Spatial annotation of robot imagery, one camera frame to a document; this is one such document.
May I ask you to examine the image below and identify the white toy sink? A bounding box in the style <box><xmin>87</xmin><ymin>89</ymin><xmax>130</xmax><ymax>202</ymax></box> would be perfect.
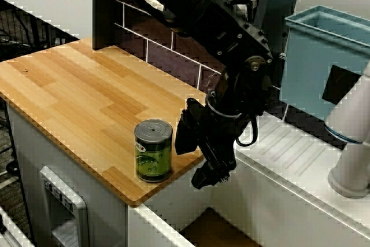
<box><xmin>126</xmin><ymin>110</ymin><xmax>370</xmax><ymax>247</ymax></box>

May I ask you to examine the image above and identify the teal plastic box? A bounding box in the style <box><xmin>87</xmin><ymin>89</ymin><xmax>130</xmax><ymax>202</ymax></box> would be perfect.
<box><xmin>279</xmin><ymin>5</ymin><xmax>370</xmax><ymax>121</ymax></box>

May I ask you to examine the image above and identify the black wire rack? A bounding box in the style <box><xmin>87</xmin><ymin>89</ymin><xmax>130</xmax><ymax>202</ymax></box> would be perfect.
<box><xmin>0</xmin><ymin>0</ymin><xmax>80</xmax><ymax>62</ymax></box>

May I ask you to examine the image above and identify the green pea tin can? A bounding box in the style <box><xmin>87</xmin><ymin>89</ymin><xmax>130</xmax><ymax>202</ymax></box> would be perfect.
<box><xmin>134</xmin><ymin>119</ymin><xmax>173</xmax><ymax>183</ymax></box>

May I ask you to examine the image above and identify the white toy kitchen cabinet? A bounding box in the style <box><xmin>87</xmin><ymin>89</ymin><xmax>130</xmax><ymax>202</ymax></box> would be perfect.
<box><xmin>5</xmin><ymin>96</ymin><xmax>130</xmax><ymax>247</ymax></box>

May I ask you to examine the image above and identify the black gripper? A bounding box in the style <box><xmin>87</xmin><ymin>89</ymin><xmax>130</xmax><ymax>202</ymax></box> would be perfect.
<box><xmin>173</xmin><ymin>96</ymin><xmax>247</xmax><ymax>191</ymax></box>

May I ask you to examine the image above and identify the wooden countertop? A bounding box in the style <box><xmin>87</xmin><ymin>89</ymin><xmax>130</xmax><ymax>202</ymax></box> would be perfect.
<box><xmin>0</xmin><ymin>37</ymin><xmax>208</xmax><ymax>208</ymax></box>

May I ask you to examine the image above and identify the dark tile backsplash panel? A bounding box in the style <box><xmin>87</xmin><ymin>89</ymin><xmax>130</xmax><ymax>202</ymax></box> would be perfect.
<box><xmin>92</xmin><ymin>0</ymin><xmax>232</xmax><ymax>93</ymax></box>

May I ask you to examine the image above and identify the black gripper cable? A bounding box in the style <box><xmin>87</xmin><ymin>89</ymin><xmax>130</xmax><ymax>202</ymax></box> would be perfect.
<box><xmin>235</xmin><ymin>113</ymin><xmax>260</xmax><ymax>146</ymax></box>

